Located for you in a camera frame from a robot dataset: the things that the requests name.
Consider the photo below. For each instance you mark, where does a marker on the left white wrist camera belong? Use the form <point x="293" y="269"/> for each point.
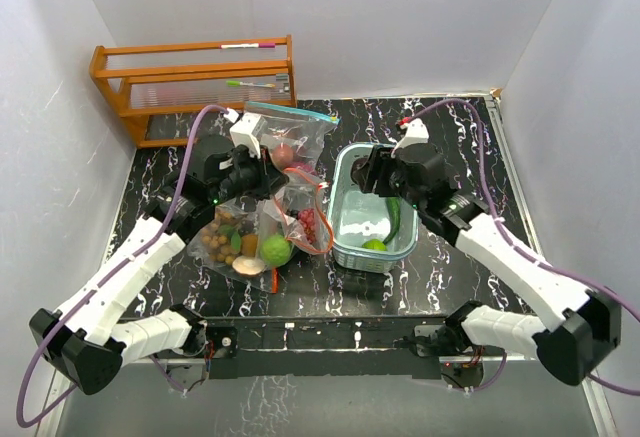
<point x="244" y="130"/>

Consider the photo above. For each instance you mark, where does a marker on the pink white marker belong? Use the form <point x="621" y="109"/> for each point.
<point x="252" y="45"/>

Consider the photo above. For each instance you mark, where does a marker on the light blue plastic basket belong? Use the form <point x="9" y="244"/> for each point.
<point x="370" y="233"/>

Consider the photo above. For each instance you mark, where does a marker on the orange-zipper clear bag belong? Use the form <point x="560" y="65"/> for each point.
<point x="266" y="281"/>
<point x="294" y="220"/>

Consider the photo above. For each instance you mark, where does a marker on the white round bun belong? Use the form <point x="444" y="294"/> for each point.
<point x="248" y="266"/>

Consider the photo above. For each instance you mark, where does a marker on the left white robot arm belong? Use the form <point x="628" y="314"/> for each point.
<point x="84" y="338"/>

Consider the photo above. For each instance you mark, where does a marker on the red apple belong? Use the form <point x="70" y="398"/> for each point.
<point x="282" y="156"/>

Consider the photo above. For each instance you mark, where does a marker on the green cucumber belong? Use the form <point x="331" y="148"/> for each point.
<point x="394" y="214"/>

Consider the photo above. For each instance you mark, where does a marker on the orange fruit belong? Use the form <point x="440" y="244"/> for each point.
<point x="249" y="244"/>

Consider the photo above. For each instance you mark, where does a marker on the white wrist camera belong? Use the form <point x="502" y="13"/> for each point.
<point x="244" y="130"/>
<point x="414" y="132"/>

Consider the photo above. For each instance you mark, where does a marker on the red grape bunch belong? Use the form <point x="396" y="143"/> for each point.
<point x="306" y="218"/>

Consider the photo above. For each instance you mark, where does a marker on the blue-zipper clear bag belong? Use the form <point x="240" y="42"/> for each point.
<point x="303" y="130"/>

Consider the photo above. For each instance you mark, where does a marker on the magenta round fruit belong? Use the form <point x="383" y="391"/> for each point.
<point x="303" y="166"/>

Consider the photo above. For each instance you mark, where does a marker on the green lime fruit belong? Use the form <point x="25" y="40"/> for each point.
<point x="375" y="245"/>

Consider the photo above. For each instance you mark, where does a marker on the dark grape bunch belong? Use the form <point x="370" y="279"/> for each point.
<point x="292" y="215"/>

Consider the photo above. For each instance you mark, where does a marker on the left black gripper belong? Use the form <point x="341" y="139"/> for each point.
<point x="266" y="172"/>

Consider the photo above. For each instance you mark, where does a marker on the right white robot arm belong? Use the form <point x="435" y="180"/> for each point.
<point x="572" y="328"/>

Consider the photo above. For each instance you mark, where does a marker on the green marker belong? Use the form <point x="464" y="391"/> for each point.
<point x="235" y="83"/>

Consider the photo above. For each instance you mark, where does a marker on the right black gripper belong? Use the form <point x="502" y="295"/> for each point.
<point x="379" y="163"/>

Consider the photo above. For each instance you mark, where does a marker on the longan bunch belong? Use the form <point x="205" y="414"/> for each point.
<point x="221" y="237"/>

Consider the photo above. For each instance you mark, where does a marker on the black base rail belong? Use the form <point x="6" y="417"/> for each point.
<point x="338" y="346"/>

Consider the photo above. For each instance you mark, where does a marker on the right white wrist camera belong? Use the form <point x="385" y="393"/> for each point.
<point x="414" y="132"/>

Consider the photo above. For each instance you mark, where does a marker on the orange wooden shelf rack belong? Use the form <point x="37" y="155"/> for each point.
<point x="142" y="82"/>

